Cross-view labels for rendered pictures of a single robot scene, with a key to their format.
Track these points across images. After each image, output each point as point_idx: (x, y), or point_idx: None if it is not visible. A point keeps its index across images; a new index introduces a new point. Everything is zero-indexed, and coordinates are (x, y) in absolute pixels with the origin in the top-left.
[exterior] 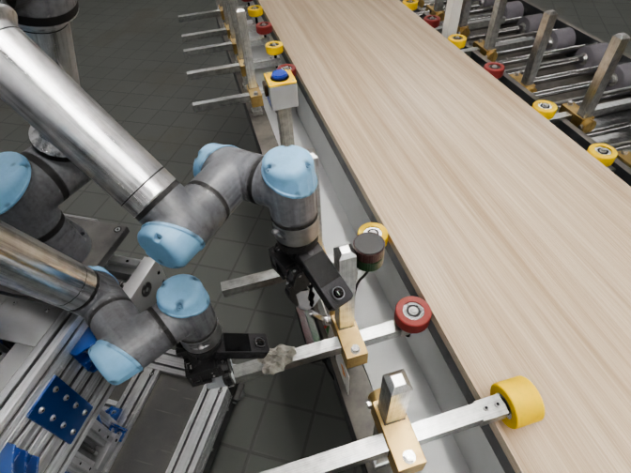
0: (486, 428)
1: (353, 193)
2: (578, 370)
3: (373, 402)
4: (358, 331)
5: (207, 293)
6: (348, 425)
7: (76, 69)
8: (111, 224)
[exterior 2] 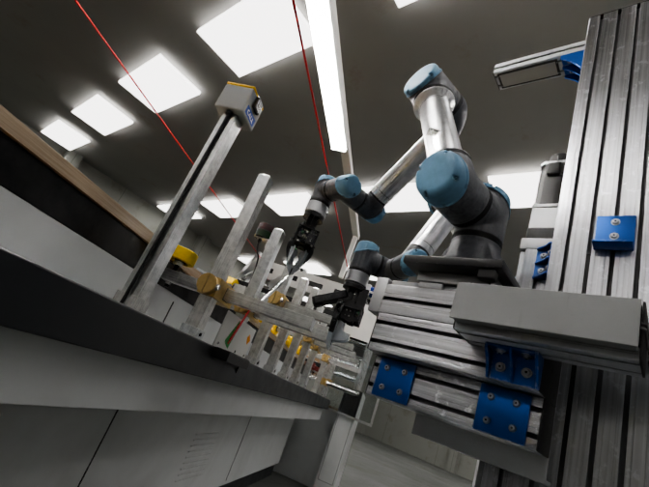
0: (221, 315)
1: (72, 241)
2: None
3: (283, 294)
4: None
5: (353, 251)
6: (246, 378)
7: (422, 129)
8: (420, 255)
